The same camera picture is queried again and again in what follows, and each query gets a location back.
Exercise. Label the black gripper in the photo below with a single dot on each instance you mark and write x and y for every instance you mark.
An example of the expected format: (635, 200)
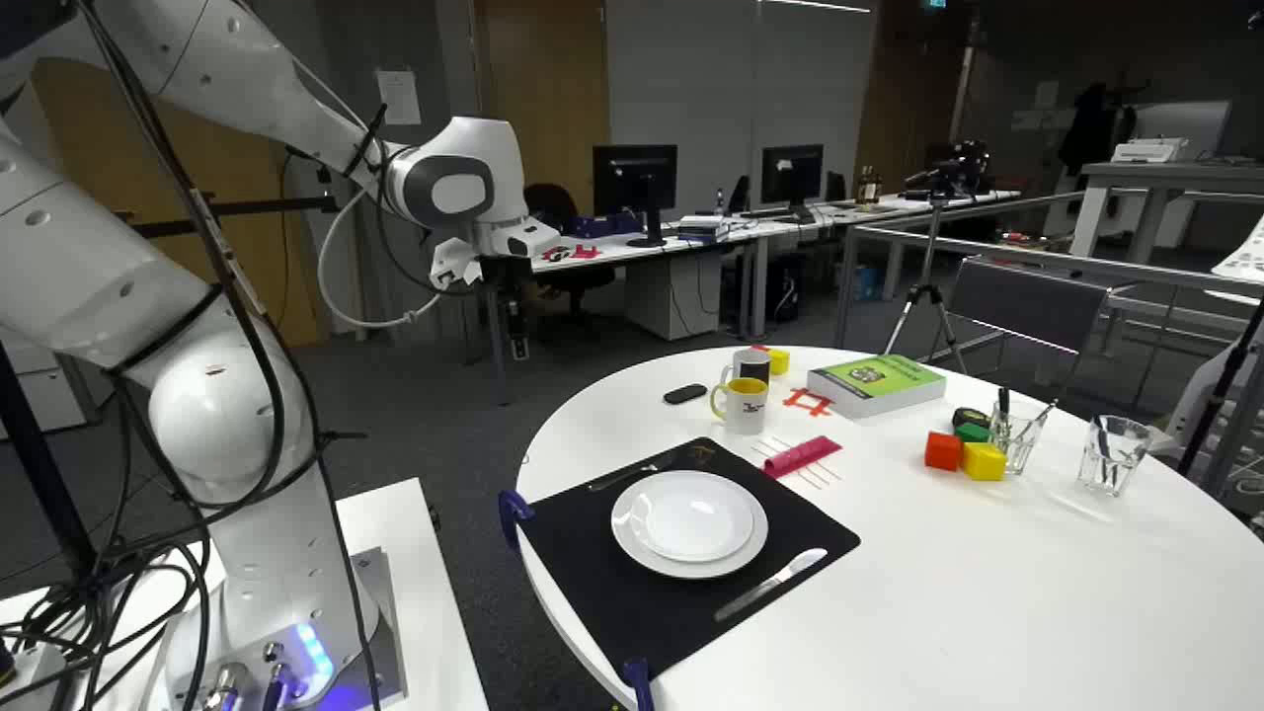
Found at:
(499, 280)

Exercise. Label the large white plate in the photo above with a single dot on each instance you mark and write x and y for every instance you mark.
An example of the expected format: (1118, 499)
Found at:
(626, 535)

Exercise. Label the small white plate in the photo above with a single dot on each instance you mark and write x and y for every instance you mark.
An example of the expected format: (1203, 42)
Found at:
(692, 513)

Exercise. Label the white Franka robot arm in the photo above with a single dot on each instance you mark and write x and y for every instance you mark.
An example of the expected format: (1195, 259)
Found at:
(81, 263)

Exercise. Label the black office chair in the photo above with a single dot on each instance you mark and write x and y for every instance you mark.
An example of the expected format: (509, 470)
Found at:
(549, 205)

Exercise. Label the black computer monitor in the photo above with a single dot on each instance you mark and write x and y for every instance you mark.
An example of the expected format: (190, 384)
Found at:
(635, 179)
(793, 170)

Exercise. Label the black remote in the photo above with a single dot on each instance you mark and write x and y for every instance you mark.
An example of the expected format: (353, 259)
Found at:
(686, 391)

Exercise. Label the white office desk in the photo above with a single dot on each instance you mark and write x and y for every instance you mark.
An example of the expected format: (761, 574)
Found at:
(735, 230)

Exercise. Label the black and white mug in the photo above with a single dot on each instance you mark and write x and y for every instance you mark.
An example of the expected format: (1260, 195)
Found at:
(754, 355)

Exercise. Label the yellow cube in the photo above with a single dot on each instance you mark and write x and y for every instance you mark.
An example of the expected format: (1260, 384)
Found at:
(779, 361)
(985, 462)

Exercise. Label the black placemat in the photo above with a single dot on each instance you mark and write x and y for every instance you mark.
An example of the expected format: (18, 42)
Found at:
(617, 624)

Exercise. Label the green book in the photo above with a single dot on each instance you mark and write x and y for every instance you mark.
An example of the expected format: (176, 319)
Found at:
(873, 384)

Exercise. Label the silver table knife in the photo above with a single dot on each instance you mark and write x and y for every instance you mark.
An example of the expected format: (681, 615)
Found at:
(772, 586)

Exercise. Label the red cube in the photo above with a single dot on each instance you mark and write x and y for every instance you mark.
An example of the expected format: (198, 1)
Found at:
(943, 453)

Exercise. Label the small black oval object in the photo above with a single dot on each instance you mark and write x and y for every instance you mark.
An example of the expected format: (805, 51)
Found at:
(968, 415)

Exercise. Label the green block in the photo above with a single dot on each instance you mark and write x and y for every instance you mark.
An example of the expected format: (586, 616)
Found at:
(973, 432)

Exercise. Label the black stand pole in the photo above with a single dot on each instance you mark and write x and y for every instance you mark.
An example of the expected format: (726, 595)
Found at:
(35, 461)
(1218, 388)

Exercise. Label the clear glass with pens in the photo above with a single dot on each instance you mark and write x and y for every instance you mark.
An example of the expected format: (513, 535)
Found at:
(1023, 440)

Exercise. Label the clear drinking glass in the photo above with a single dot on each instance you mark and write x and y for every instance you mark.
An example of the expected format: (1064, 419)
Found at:
(1116, 461)

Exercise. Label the white side table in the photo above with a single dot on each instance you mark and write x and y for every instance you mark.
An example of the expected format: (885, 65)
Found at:
(1158, 179)

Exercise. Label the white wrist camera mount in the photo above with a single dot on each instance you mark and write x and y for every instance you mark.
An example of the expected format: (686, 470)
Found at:
(536, 240)

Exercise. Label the paper sheet on wall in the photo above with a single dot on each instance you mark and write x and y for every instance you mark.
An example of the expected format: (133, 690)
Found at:
(395, 95)

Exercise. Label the orange frame piece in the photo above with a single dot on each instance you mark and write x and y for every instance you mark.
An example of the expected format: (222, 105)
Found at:
(808, 400)

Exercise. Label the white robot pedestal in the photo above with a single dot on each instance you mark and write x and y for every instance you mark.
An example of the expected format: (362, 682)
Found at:
(409, 616)

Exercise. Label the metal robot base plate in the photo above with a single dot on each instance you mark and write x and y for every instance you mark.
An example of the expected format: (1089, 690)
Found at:
(368, 632)

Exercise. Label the camera tripod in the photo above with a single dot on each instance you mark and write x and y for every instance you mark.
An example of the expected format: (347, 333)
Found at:
(930, 263)

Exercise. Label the metal frame railing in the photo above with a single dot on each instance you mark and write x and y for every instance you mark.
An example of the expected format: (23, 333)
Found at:
(1054, 263)

